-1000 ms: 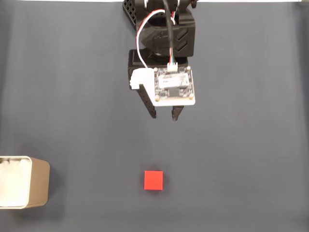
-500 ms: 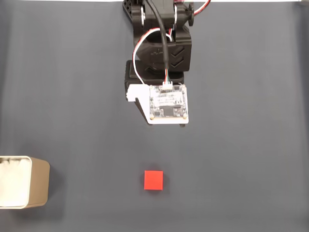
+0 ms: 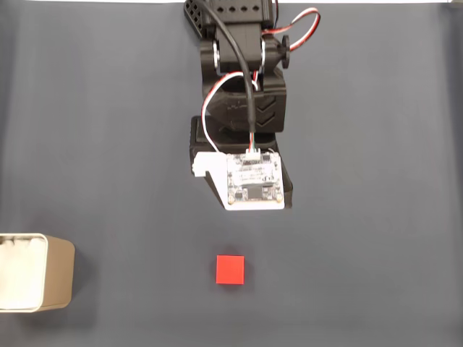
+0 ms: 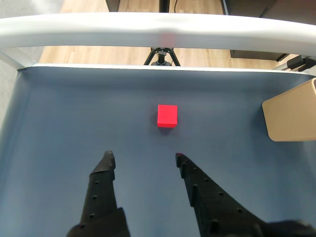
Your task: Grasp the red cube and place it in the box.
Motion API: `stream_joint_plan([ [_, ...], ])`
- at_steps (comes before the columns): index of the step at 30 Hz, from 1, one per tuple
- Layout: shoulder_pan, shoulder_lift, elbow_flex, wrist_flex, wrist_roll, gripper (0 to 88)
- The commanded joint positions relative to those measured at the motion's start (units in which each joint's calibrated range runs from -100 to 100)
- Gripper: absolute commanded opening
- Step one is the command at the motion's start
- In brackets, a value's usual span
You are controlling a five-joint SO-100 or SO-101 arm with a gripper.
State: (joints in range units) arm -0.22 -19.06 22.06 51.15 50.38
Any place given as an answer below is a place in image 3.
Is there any black camera cable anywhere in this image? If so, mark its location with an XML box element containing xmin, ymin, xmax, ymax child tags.
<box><xmin>203</xmin><ymin>0</ymin><xmax>258</xmax><ymax>145</ymax></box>

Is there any red cube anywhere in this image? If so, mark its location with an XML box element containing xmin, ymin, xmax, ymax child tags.
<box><xmin>216</xmin><ymin>254</ymin><xmax>246</xmax><ymax>286</ymax></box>

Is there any white gripper servo wire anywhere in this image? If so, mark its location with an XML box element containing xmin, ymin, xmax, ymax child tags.
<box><xmin>200</xmin><ymin>70</ymin><xmax>260</xmax><ymax>155</ymax></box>

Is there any beige box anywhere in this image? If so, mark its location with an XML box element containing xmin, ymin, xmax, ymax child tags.
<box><xmin>0</xmin><ymin>233</ymin><xmax>76</xmax><ymax>314</ymax></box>

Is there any white paper padding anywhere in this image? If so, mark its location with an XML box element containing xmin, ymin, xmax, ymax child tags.
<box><xmin>0</xmin><ymin>235</ymin><xmax>46</xmax><ymax>311</ymax></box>

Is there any red white black servo wire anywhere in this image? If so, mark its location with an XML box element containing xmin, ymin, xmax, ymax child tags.
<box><xmin>262</xmin><ymin>7</ymin><xmax>322</xmax><ymax>52</ymax></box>

